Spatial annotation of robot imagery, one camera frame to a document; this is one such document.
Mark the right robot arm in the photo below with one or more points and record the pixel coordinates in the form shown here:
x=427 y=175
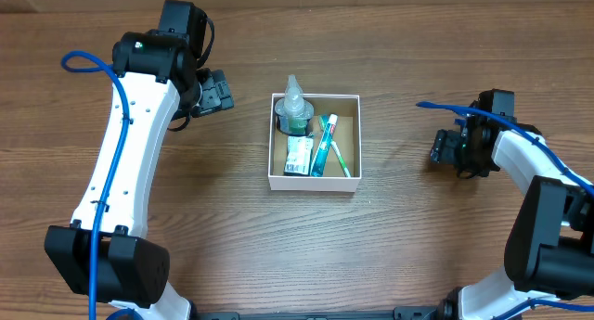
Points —
x=548 y=258

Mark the white teal toothpaste tube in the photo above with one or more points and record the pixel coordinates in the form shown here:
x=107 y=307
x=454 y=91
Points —
x=322 y=151

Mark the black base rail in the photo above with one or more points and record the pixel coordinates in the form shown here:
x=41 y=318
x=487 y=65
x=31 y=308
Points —
x=398 y=313

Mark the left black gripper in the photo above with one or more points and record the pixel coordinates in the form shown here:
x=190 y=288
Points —
x=216 y=94

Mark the blue disposable razor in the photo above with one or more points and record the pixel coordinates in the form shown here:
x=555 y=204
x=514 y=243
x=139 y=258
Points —
x=460 y=122

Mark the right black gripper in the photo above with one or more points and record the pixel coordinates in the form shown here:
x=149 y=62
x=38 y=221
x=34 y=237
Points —
x=443 y=147

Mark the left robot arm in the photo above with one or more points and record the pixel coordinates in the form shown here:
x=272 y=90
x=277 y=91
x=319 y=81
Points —
x=159 y=84

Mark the clear spray bottle green liquid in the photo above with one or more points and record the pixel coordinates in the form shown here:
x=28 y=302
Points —
x=293 y=111

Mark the white cardboard box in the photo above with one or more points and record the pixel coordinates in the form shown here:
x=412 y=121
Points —
x=347 y=136

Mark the green white toothbrush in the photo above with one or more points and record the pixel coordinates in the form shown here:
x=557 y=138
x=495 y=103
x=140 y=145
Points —
x=322 y=121

